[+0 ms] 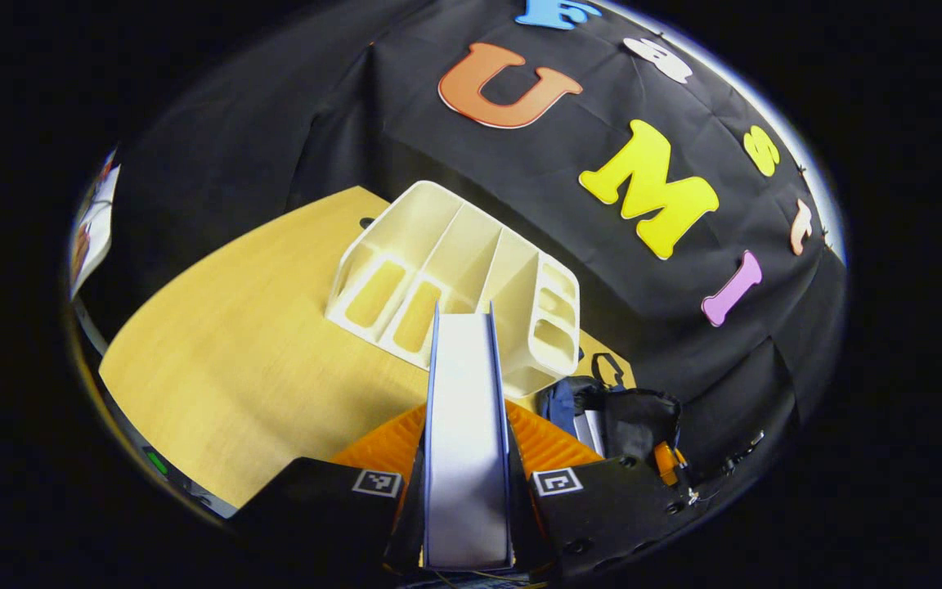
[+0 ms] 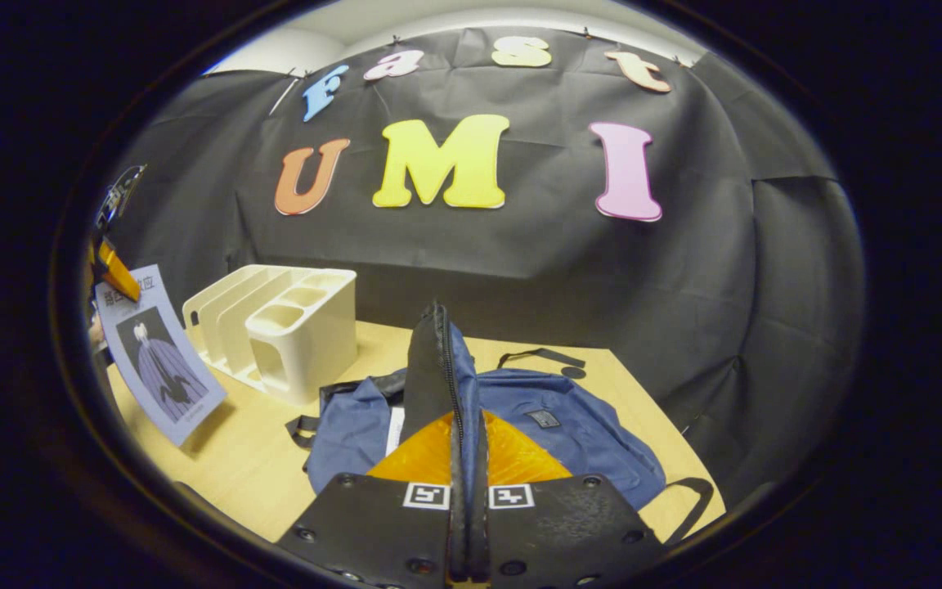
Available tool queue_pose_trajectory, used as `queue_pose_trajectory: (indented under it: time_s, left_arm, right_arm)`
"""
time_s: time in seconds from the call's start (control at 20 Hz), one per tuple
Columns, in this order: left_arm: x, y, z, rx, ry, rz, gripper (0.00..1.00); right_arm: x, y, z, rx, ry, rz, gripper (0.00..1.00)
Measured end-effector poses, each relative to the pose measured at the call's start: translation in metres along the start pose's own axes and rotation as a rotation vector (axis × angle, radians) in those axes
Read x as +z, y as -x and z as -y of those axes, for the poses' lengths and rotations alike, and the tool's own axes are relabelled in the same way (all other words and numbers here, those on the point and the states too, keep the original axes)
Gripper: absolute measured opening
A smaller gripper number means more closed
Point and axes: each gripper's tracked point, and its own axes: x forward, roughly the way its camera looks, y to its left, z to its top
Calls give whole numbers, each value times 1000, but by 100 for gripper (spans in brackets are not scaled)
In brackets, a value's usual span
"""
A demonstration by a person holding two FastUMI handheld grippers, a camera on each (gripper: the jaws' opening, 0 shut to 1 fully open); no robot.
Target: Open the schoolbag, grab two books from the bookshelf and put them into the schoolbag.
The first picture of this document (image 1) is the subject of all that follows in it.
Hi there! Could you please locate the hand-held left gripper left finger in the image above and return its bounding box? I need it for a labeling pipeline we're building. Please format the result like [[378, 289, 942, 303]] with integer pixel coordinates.
[[234, 401, 431, 578]]

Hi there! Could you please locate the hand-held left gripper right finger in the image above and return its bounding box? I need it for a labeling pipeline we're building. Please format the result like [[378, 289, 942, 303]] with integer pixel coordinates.
[[505, 399, 689, 578]]

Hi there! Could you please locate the blue schoolbag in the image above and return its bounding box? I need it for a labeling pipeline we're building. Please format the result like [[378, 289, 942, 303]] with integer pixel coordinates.
[[536, 352, 683, 467]]

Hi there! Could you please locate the blue-grey cover book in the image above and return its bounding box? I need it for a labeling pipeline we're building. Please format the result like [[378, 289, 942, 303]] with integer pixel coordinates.
[[422, 301, 514, 572]]

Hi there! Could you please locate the white plastic bookshelf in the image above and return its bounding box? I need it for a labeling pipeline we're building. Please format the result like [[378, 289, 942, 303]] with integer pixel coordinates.
[[325, 180, 582, 399]]

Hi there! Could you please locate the black backdrop cloth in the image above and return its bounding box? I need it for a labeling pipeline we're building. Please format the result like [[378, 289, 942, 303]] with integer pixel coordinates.
[[78, 0, 848, 492]]

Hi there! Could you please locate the printed background poster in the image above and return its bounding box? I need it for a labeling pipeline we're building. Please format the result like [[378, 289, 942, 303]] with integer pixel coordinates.
[[70, 147, 122, 301]]

